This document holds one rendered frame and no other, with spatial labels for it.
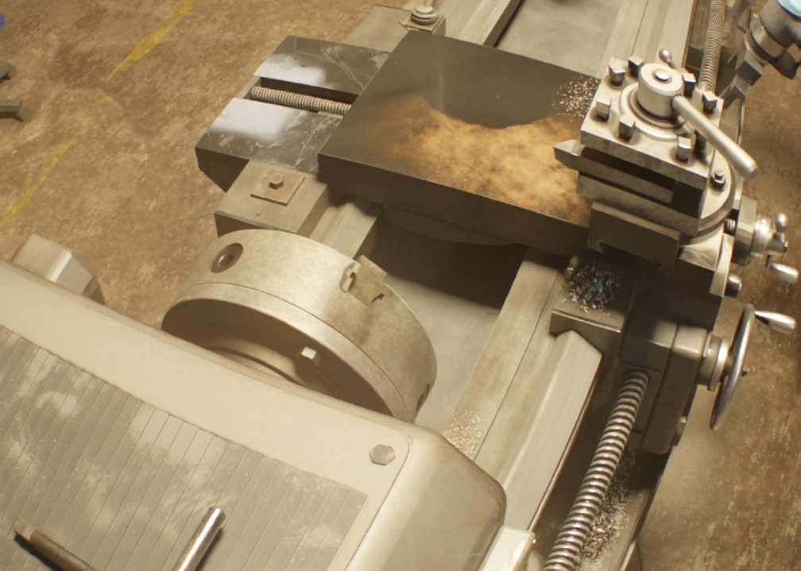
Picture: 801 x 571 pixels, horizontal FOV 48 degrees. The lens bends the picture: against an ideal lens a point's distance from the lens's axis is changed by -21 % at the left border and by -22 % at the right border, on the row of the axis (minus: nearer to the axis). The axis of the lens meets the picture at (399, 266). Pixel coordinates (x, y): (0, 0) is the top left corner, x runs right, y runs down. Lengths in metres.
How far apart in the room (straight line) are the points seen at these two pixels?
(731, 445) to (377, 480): 1.72
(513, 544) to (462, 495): 0.06
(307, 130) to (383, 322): 0.67
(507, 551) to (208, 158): 1.00
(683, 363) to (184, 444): 0.89
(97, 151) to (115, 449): 2.38
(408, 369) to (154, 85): 2.34
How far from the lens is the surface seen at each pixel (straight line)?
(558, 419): 1.28
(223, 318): 0.93
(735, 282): 1.67
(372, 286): 0.95
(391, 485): 0.65
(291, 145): 1.54
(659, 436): 1.59
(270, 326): 0.90
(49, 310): 0.78
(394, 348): 0.93
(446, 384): 1.44
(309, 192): 1.46
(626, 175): 1.20
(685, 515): 2.19
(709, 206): 1.39
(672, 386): 1.48
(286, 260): 0.93
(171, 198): 2.78
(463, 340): 1.49
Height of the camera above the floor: 1.90
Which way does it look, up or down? 49 degrees down
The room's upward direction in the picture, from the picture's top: 2 degrees counter-clockwise
